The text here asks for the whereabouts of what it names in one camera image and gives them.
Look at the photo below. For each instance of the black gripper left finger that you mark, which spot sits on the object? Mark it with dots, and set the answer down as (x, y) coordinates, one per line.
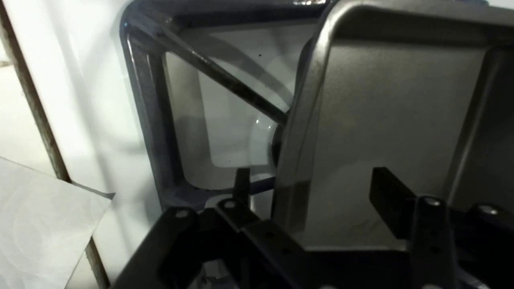
(256, 252)

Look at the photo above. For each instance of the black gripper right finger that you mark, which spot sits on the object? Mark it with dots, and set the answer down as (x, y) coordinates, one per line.
(447, 244)

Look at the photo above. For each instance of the dark square baking dish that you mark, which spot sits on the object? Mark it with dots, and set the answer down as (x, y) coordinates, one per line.
(419, 87)

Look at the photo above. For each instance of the white paper sheet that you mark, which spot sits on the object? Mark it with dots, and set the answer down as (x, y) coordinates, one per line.
(45, 225)

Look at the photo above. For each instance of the white gas stove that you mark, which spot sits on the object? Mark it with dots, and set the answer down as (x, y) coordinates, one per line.
(71, 61)

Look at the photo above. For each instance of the black stove grate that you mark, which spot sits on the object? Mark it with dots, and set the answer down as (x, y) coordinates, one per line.
(212, 82)

